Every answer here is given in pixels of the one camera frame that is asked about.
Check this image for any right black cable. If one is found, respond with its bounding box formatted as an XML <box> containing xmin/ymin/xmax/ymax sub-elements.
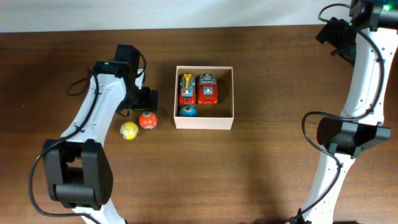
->
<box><xmin>287</xmin><ymin>2</ymin><xmax>386</xmax><ymax>224</ymax></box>

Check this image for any red truck with yellow crane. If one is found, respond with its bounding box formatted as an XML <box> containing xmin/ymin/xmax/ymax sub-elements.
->
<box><xmin>178</xmin><ymin>73</ymin><xmax>197</xmax><ymax>106</ymax></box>

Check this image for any yellow toy ball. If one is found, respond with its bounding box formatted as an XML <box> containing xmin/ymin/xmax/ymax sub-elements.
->
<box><xmin>120</xmin><ymin>121</ymin><xmax>139</xmax><ymax>140</ymax></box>

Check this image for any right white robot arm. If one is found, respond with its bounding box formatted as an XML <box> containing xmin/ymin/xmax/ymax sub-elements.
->
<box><xmin>288</xmin><ymin>0</ymin><xmax>397</xmax><ymax>223</ymax></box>

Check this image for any blue toy ball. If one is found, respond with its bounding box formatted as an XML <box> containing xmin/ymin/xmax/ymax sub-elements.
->
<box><xmin>178</xmin><ymin>105</ymin><xmax>198</xmax><ymax>117</ymax></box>

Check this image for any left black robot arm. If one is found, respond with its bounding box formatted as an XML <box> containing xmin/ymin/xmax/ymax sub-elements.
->
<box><xmin>34</xmin><ymin>44</ymin><xmax>158</xmax><ymax>223</ymax></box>

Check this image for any left black cable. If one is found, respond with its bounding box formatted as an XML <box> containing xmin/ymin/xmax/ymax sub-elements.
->
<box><xmin>28</xmin><ymin>52</ymin><xmax>147</xmax><ymax>224</ymax></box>

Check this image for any red toy fire truck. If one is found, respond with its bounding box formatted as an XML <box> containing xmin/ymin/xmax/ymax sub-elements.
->
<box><xmin>197</xmin><ymin>73</ymin><xmax>218</xmax><ymax>105</ymax></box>

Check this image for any black cable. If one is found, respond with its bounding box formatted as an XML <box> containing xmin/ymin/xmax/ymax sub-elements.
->
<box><xmin>287</xmin><ymin>2</ymin><xmax>386</xmax><ymax>224</ymax></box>
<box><xmin>28</xmin><ymin>52</ymin><xmax>147</xmax><ymax>224</ymax></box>

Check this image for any pink cardboard box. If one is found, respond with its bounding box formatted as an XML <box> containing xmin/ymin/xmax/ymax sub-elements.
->
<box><xmin>174</xmin><ymin>65</ymin><xmax>234</xmax><ymax>130</ymax></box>

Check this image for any orange-red toy ball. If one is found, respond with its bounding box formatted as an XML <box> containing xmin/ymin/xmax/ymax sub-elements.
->
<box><xmin>139</xmin><ymin>111</ymin><xmax>158</xmax><ymax>129</ymax></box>

